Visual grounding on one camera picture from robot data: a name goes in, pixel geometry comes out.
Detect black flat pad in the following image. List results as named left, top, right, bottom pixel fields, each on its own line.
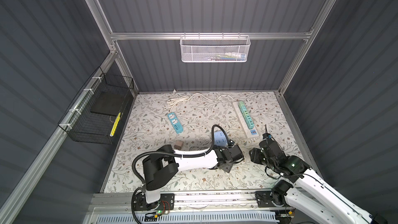
left=90, top=92, right=124, bottom=117

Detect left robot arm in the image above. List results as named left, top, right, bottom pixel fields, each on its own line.
left=143, top=145, right=244, bottom=204

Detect teal small power strip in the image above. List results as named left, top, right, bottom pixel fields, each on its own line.
left=168, top=113, right=183, bottom=134

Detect black wire basket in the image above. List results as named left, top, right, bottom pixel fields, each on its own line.
left=59, top=68, right=134, bottom=145

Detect blue square power socket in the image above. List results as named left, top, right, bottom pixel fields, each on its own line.
left=214, top=130, right=228, bottom=147

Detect pens in white basket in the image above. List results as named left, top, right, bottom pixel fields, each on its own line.
left=206, top=52, right=247, bottom=62

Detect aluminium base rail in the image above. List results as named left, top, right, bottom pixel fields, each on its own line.
left=93, top=188, right=338, bottom=214

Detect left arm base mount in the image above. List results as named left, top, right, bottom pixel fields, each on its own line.
left=132, top=192, right=175, bottom=211

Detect long white power strip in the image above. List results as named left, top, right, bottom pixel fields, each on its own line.
left=232, top=101, right=260, bottom=141

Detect brown plug adapter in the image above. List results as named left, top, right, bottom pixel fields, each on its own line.
left=174, top=141, right=184, bottom=150

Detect yellow marker pen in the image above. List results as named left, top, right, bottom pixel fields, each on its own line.
left=110, top=112, right=122, bottom=137

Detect white vented cover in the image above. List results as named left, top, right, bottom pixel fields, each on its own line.
left=93, top=211, right=279, bottom=224

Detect white power strip cable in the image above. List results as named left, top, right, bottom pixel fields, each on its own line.
left=166, top=89, right=238, bottom=106

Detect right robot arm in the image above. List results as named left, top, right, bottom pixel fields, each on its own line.
left=249, top=133, right=387, bottom=224

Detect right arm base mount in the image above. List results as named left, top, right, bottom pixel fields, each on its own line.
left=255, top=190, right=295, bottom=209

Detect white wire basket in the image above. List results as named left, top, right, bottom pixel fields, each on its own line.
left=179, top=35, right=251, bottom=63

